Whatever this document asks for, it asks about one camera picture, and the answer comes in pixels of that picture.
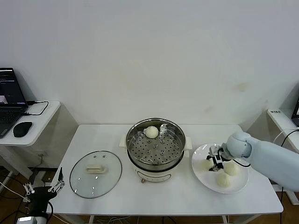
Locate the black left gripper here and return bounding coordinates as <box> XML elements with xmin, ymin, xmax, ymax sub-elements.
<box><xmin>22</xmin><ymin>167</ymin><xmax>65</xmax><ymax>217</ymax></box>

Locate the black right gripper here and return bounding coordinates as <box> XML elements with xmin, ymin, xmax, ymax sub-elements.
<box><xmin>205</xmin><ymin>148</ymin><xmax>228</xmax><ymax>173</ymax></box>

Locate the white steamed baozi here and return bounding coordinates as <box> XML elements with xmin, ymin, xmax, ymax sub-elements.
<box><xmin>216</xmin><ymin>173</ymin><xmax>232</xmax><ymax>188</ymax></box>
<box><xmin>145</xmin><ymin>125</ymin><xmax>160</xmax><ymax>139</ymax></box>
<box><xmin>201</xmin><ymin>160</ymin><xmax>215</xmax><ymax>173</ymax></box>
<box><xmin>223</xmin><ymin>161</ymin><xmax>240</xmax><ymax>176</ymax></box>

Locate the round glass pot lid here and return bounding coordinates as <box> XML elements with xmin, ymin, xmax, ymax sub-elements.
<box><xmin>69</xmin><ymin>150</ymin><xmax>123</xmax><ymax>199</ymax></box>

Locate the stainless steel steamer basket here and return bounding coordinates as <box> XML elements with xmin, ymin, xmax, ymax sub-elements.
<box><xmin>119</xmin><ymin>118</ymin><xmax>192</xmax><ymax>172</ymax></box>

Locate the large white plate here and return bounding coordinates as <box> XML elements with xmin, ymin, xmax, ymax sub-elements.
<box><xmin>191</xmin><ymin>143</ymin><xmax>249</xmax><ymax>194</ymax></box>

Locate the cream electric cooker base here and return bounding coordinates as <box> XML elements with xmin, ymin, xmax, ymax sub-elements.
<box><xmin>127</xmin><ymin>149</ymin><xmax>190</xmax><ymax>184</ymax></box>

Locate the black computer mouse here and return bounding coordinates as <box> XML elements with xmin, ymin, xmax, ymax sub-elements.
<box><xmin>12</xmin><ymin>121</ymin><xmax>33</xmax><ymax>138</ymax></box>

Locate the white side table with laptop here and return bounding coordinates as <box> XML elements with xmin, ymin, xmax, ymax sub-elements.
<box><xmin>0</xmin><ymin>100</ymin><xmax>79</xmax><ymax>180</ymax></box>

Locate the black open laptop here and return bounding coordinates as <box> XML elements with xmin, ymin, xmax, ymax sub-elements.
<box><xmin>0</xmin><ymin>67</ymin><xmax>29</xmax><ymax>140</ymax></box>

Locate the white floor cable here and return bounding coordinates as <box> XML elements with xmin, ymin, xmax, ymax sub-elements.
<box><xmin>0</xmin><ymin>180</ymin><xmax>31</xmax><ymax>203</ymax></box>

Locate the white hanging cable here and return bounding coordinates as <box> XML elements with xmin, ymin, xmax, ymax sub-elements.
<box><xmin>273</xmin><ymin>127</ymin><xmax>299</xmax><ymax>144</ymax></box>

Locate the black power adapter cable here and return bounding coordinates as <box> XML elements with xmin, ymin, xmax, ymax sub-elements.
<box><xmin>278</xmin><ymin>129</ymin><xmax>299</xmax><ymax>149</ymax></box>

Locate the black laptop charger cable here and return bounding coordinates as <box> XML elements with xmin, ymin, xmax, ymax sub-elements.
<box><xmin>23</xmin><ymin>100</ymin><xmax>49</xmax><ymax>117</ymax></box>

